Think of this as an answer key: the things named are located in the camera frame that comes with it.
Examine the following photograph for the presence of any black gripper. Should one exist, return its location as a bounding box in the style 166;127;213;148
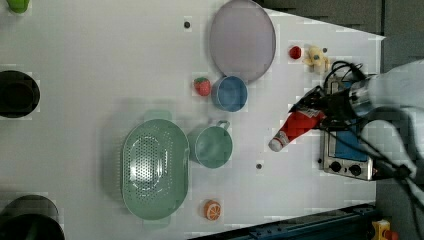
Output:
289;86;356;129

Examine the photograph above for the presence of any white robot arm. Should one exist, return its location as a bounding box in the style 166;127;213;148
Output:
291;60;423;208

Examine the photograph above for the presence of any green oval colander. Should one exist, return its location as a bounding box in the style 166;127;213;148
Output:
121;110;190;224

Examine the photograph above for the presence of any black round base upper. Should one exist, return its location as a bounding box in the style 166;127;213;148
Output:
0;70;40;118

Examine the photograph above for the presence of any red plush ketchup bottle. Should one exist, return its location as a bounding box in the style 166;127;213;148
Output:
268;109;325;152

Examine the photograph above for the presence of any green mug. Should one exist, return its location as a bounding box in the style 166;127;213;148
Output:
188;120;233;169

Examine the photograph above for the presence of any black round base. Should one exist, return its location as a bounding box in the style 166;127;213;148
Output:
0;195;66;240
0;70;40;118

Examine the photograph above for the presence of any black round base lower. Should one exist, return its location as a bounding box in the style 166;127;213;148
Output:
0;195;66;240

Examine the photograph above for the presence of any orange slice toy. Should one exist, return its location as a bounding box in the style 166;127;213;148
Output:
203;200;221;221

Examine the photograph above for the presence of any small red plush strawberry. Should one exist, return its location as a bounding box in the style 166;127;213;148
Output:
289;46;302;59

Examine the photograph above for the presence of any black cable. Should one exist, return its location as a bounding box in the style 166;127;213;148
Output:
321;60;424;240

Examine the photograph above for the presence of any green object at corner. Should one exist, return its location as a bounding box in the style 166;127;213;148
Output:
6;0;30;14

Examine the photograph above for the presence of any blue metal frame rail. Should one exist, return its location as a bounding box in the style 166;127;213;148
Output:
191;204;381;240

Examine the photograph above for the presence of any grey round plate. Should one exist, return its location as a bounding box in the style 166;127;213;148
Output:
209;0;276;82

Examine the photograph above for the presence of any yellow plush toy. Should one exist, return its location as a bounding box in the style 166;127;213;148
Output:
302;46;330;75

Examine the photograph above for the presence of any silver toaster oven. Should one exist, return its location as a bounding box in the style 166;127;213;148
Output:
318;74;379;182

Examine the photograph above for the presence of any blue bowl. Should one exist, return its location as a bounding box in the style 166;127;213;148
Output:
211;76;248;112

